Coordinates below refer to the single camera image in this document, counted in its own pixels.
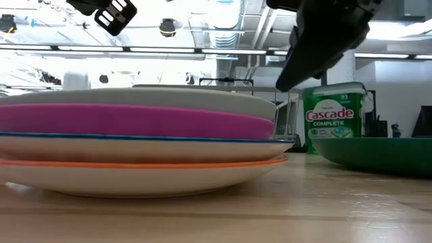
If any long ceiling light strip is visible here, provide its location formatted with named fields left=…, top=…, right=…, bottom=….
left=0, top=43, right=288, bottom=57
left=354, top=52, right=432, bottom=61

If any silver ribbed ventilation duct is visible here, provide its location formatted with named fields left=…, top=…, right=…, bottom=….
left=207, top=0, right=246, bottom=84

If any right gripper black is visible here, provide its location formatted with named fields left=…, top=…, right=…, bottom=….
left=265, top=0, right=384, bottom=92

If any grey wire dish rack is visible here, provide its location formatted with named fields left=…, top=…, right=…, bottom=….
left=132, top=83, right=304, bottom=142

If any orange patterned white plate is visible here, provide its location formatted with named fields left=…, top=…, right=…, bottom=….
left=0, top=155, right=290, bottom=199

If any white cylindrical tank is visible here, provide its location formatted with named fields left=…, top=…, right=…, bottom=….
left=62, top=70, right=91, bottom=91

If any pink plate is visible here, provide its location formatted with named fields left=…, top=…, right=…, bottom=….
left=0, top=103, right=276, bottom=140

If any white column with black stripe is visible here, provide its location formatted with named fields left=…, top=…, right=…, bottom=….
left=322, top=49, right=356, bottom=86

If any grey plate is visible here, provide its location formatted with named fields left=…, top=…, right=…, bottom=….
left=0, top=87, right=278, bottom=122

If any blue striped white plate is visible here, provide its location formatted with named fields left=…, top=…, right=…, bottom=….
left=0, top=130, right=296, bottom=165

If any green Cascade detergent tub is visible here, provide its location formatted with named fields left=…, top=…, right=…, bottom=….
left=302, top=82, right=368, bottom=155

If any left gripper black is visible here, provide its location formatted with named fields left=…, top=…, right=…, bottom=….
left=65, top=0, right=114, bottom=17

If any black angled monitor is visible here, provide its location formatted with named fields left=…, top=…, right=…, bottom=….
left=411, top=105, right=432, bottom=138

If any black ceiling dome camera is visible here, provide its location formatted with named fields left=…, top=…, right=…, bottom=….
left=158, top=18, right=178, bottom=38

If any black equipment stand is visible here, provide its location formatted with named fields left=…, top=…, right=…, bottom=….
left=365, top=90, right=389, bottom=138

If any dark green bowl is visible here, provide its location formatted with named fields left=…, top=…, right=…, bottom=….
left=310, top=136, right=432, bottom=179

